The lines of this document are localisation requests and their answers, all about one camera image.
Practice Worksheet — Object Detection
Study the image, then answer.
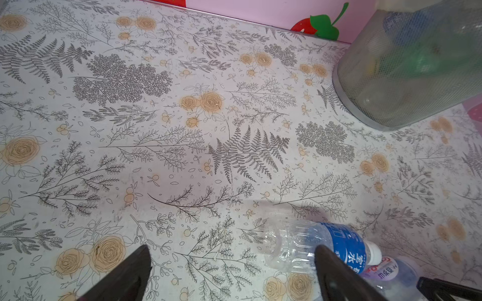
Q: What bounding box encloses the crushed clear bottle white cap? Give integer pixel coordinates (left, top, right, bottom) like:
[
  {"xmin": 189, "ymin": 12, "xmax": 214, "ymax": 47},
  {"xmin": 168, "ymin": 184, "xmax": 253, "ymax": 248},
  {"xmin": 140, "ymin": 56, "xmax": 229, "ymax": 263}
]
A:
[{"xmin": 361, "ymin": 256, "xmax": 423, "ymax": 300}]

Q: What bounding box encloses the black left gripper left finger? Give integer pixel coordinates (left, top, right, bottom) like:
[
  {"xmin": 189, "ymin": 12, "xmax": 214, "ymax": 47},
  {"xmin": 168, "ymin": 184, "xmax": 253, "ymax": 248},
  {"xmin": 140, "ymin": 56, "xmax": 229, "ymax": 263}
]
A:
[{"xmin": 78, "ymin": 245, "xmax": 151, "ymax": 301}]

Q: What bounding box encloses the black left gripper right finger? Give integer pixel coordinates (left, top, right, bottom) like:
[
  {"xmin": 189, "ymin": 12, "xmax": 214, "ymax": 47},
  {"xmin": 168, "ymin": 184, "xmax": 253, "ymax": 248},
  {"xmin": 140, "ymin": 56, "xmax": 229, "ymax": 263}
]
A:
[{"xmin": 315, "ymin": 245, "xmax": 386, "ymax": 301}]

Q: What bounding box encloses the clear bottle blue label white cap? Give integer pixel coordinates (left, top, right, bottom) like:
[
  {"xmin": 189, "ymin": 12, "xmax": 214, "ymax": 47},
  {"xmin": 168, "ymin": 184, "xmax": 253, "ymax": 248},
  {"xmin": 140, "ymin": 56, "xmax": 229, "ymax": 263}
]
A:
[{"xmin": 261, "ymin": 219, "xmax": 382, "ymax": 274}]

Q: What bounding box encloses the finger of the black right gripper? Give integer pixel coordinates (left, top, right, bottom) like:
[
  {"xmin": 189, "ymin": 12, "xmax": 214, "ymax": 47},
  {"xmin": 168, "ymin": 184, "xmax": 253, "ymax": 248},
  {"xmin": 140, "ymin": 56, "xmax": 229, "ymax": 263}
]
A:
[{"xmin": 416, "ymin": 277, "xmax": 481, "ymax": 301}]

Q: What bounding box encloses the grey wire mesh bin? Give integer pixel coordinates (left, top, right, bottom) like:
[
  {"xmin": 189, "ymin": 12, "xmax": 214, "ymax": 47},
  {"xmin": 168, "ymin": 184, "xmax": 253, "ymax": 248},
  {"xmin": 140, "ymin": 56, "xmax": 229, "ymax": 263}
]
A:
[{"xmin": 333, "ymin": 1, "xmax": 481, "ymax": 131}]

